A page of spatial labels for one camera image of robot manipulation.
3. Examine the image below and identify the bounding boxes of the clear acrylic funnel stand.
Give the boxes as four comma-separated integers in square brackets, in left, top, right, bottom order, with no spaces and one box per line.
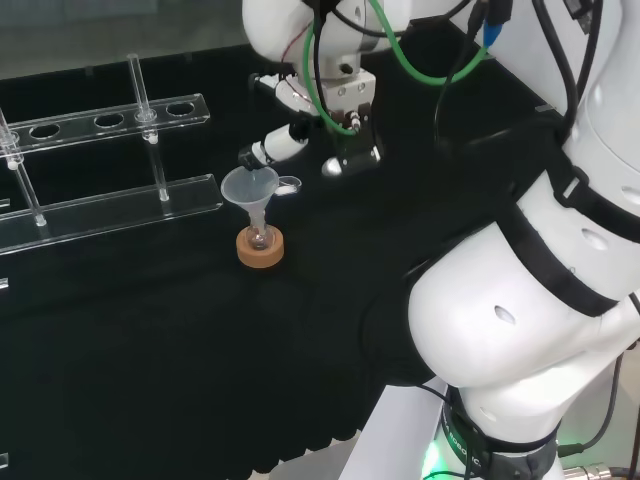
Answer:
[0,52,225,257]

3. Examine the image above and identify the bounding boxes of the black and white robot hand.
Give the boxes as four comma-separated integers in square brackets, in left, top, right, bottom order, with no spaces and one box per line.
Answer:
[238,72,322,170]

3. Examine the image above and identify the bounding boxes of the clear acrylic rack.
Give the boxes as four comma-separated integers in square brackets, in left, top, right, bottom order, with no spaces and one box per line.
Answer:
[0,197,11,469]

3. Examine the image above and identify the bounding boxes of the translucent plastic funnel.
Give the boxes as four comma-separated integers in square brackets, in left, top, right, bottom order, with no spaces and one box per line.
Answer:
[220,166,279,236]

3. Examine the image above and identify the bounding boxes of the small round-bottom glass flask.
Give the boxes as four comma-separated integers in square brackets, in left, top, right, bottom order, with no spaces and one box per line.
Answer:
[247,219,274,252]

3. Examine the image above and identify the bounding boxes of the black cable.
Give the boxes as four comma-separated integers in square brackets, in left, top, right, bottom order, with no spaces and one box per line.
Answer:
[557,357,626,451]
[432,42,494,151]

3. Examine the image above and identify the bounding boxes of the cork ring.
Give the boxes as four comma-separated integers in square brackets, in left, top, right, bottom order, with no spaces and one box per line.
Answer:
[235,225,286,269]

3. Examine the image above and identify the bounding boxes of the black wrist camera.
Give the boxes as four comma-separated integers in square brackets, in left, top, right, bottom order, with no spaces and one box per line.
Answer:
[322,103,385,177]

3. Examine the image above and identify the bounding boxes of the green cable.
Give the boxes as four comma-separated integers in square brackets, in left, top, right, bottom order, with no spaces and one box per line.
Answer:
[301,0,490,137]

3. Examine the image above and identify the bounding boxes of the black bench cloth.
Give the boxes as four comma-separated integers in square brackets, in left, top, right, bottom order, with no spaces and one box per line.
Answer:
[0,19,576,480]

